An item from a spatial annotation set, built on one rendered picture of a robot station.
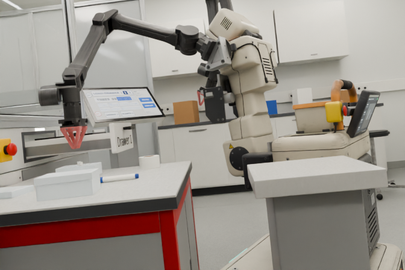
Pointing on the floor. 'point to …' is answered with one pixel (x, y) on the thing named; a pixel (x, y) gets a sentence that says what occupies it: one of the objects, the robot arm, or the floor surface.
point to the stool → (375, 158)
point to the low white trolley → (105, 225)
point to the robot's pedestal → (317, 211)
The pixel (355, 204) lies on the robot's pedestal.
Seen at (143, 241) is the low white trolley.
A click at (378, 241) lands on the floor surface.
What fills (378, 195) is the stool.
